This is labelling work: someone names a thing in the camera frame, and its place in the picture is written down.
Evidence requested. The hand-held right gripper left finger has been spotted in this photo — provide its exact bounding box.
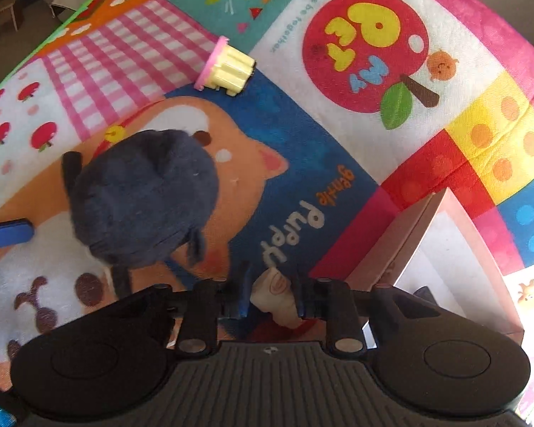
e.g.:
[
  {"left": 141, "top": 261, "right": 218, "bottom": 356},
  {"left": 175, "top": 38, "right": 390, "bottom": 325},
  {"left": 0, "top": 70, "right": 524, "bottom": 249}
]
[{"left": 101, "top": 262, "right": 254, "bottom": 357}]

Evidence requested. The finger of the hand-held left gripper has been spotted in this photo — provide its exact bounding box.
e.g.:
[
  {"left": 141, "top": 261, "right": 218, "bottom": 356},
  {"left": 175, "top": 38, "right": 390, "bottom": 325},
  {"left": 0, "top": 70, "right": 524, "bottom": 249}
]
[{"left": 0, "top": 218, "right": 34, "bottom": 252}]

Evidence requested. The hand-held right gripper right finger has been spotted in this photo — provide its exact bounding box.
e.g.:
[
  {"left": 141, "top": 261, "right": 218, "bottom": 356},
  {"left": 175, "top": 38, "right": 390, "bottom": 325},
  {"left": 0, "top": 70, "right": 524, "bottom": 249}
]
[{"left": 293, "top": 271, "right": 433, "bottom": 357}]

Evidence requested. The small cream toy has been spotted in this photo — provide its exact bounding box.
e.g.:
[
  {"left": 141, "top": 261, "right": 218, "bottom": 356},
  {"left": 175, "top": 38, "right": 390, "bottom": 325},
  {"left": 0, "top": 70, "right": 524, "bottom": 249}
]
[{"left": 251, "top": 268, "right": 303, "bottom": 327}]

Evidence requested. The pink cardboard box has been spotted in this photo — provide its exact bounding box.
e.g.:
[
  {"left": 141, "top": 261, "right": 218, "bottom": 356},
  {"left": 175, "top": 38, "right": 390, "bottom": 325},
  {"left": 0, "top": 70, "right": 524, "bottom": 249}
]
[{"left": 309, "top": 187, "right": 526, "bottom": 352}]

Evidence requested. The black plush toy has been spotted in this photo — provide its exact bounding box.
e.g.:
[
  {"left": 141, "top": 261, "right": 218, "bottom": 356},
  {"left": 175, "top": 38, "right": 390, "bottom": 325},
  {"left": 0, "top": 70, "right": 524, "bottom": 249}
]
[{"left": 61, "top": 129, "right": 219, "bottom": 296}]

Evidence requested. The colourful printed play mat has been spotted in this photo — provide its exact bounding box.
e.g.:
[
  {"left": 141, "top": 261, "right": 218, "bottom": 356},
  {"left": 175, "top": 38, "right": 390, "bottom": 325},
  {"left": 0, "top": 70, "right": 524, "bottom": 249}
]
[{"left": 0, "top": 0, "right": 534, "bottom": 427}]

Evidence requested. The pink yellow cupcake toy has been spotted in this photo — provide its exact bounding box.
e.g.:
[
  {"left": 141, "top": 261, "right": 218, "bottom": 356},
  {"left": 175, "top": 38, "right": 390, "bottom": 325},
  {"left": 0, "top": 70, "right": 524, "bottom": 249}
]
[{"left": 193, "top": 36, "right": 256, "bottom": 97}]

